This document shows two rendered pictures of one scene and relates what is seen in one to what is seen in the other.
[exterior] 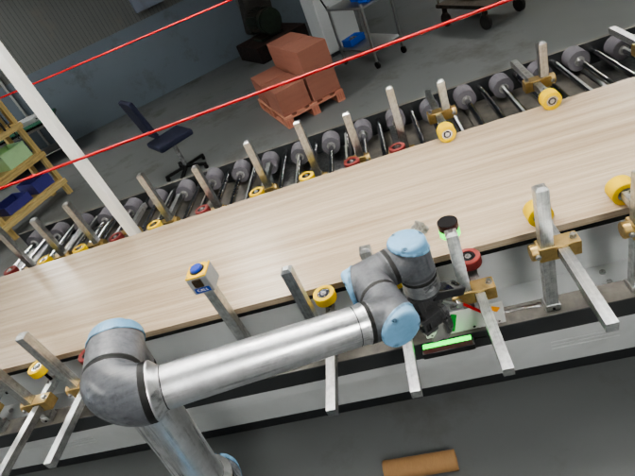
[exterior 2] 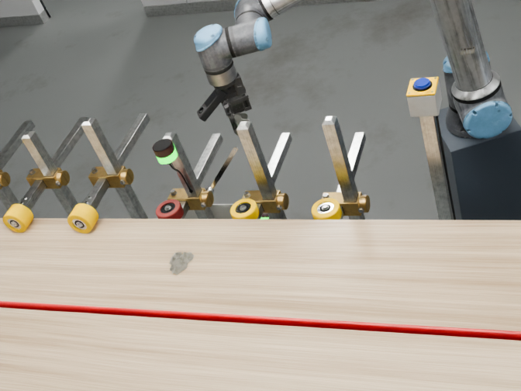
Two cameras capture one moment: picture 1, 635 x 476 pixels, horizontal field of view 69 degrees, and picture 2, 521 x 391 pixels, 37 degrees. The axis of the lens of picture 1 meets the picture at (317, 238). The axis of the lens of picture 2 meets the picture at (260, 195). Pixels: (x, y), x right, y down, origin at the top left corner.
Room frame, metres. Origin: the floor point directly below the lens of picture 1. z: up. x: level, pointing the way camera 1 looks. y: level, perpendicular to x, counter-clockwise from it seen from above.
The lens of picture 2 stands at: (2.82, 0.33, 2.31)
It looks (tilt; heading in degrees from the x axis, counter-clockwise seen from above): 39 degrees down; 195
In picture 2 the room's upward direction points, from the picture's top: 21 degrees counter-clockwise
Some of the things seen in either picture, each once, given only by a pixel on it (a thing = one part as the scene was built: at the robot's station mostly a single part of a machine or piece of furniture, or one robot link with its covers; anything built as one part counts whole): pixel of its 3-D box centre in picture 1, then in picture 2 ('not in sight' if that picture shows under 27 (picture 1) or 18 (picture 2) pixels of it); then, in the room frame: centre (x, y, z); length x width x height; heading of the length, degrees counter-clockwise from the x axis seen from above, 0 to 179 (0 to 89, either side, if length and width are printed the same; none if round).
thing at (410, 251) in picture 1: (411, 257); (213, 49); (0.83, -0.18, 1.24); 0.10 x 0.09 x 0.12; 94
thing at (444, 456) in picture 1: (420, 465); not in sight; (1.01, 0.01, 0.04); 0.30 x 0.08 x 0.08; 74
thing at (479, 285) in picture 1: (472, 291); (191, 199); (1.02, -0.38, 0.85); 0.13 x 0.06 x 0.05; 74
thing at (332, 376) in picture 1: (332, 353); (346, 182); (1.05, 0.12, 0.82); 0.43 x 0.03 x 0.04; 164
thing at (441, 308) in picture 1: (426, 306); (231, 94); (0.83, -0.18, 1.07); 0.09 x 0.08 x 0.12; 106
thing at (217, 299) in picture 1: (238, 331); (439, 175); (1.23, 0.38, 0.93); 0.05 x 0.04 x 0.45; 74
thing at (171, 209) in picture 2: (470, 267); (174, 219); (1.11, -0.42, 0.85); 0.08 x 0.08 x 0.11
